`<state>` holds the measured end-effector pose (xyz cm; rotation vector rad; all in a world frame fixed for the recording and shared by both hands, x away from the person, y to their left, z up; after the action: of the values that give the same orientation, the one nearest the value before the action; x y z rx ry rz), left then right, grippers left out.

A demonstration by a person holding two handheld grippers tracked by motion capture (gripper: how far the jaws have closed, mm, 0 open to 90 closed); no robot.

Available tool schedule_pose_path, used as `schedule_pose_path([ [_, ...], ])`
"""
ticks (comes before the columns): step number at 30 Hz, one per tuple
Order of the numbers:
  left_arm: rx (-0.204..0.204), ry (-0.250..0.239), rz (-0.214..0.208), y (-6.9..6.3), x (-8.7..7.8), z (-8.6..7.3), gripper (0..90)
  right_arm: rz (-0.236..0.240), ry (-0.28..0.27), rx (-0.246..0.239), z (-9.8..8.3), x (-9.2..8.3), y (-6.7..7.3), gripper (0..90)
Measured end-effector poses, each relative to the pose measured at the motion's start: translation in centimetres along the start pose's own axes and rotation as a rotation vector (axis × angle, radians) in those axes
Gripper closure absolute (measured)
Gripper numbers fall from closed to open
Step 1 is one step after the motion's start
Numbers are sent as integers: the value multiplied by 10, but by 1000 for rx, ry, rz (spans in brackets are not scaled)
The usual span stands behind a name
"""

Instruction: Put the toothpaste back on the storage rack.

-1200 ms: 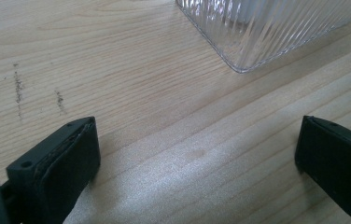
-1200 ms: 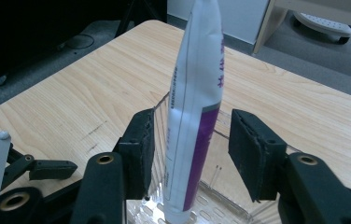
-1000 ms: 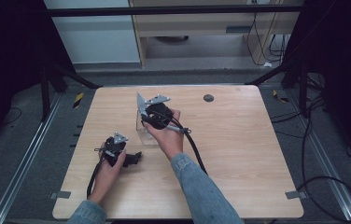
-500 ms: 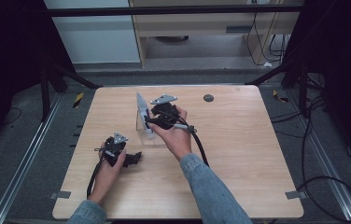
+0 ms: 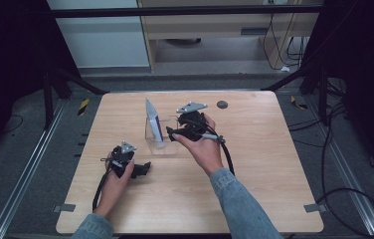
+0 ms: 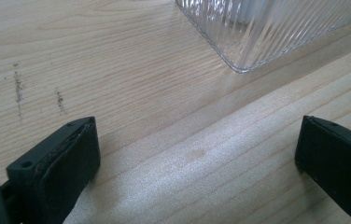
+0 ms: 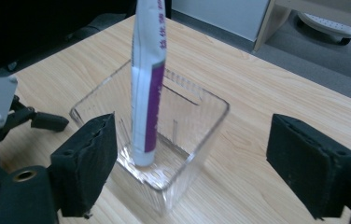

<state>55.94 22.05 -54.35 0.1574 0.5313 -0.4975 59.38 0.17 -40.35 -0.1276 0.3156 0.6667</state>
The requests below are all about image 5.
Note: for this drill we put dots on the clear plastic box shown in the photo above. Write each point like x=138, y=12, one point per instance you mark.
x=166, y=147

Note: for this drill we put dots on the metal floor rail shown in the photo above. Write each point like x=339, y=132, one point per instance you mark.
x=26, y=169
x=347, y=169

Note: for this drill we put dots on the person's right hand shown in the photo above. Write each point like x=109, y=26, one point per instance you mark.
x=205, y=152

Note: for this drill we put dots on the white purple toothpaste tube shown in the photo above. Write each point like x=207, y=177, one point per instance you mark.
x=154, y=122

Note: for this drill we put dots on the round grey table grommet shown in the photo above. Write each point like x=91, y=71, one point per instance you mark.
x=222, y=104

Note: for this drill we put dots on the light wooden desk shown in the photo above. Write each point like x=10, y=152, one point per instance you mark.
x=208, y=30

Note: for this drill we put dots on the grey tape piece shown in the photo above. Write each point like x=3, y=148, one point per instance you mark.
x=315, y=208
x=64, y=207

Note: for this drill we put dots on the black curtain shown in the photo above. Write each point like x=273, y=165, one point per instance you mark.
x=6, y=59
x=370, y=66

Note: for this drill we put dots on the black horizontal frame bar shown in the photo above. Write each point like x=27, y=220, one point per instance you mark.
x=175, y=11

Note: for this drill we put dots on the person's left hand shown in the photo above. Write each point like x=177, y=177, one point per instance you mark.
x=112, y=192

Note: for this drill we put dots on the yellow black striped tape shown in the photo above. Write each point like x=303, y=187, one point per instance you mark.
x=83, y=106
x=298, y=104

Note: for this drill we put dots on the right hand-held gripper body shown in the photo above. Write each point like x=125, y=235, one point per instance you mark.
x=193, y=124

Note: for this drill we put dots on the black metal stand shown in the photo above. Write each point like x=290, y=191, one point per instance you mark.
x=47, y=99
x=322, y=96

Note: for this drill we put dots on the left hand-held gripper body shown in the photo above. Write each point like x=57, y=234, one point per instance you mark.
x=122, y=159

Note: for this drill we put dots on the white cabinet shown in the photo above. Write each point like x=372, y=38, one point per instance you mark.
x=102, y=43

